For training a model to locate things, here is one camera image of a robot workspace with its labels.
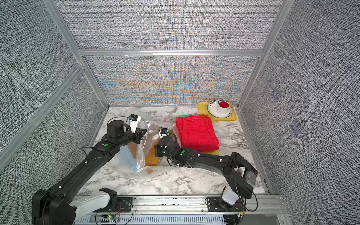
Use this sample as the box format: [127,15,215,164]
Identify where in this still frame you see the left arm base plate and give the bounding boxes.
[94,197,133,213]

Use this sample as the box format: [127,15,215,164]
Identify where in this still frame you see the light blue trousers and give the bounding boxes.
[116,143,139,173]

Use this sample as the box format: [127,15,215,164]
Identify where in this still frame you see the aluminium front rail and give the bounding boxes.
[50,194,287,216]

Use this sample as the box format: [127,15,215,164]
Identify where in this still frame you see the white patterned bowl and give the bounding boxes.
[207,100,233,119]

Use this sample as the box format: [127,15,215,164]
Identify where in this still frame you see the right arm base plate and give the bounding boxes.
[205,196,245,212]

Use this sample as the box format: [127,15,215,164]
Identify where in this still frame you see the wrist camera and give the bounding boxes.
[159,127,170,138]
[129,114,141,134]

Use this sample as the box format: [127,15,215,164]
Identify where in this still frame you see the red textured garment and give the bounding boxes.
[175,115,219,153]

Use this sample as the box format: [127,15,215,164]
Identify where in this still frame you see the yellow-green shorts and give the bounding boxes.
[207,150,220,155]

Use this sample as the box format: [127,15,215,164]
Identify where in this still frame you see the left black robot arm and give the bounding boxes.
[31,120,147,225]

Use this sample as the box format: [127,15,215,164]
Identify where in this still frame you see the white cup red inside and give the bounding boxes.
[217,101,230,116]

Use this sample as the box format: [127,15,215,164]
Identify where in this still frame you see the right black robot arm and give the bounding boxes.
[154,136,258,199]

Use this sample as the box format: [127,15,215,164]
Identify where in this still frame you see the mustard brown trousers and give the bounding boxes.
[137,135,160,176]

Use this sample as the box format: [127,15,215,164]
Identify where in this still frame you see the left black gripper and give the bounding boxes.
[117,127,148,148]

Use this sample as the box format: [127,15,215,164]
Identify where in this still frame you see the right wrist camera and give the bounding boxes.
[159,127,170,138]

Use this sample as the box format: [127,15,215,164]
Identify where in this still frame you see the white slotted cable duct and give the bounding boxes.
[75,214,226,225]

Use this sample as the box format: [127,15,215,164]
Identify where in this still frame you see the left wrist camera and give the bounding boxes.
[129,114,141,134]

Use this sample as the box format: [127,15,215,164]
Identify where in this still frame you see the yellow plastic tray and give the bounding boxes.
[197,102,237,122]

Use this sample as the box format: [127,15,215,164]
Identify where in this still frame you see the clear plastic vacuum bag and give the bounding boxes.
[109,106,177,178]

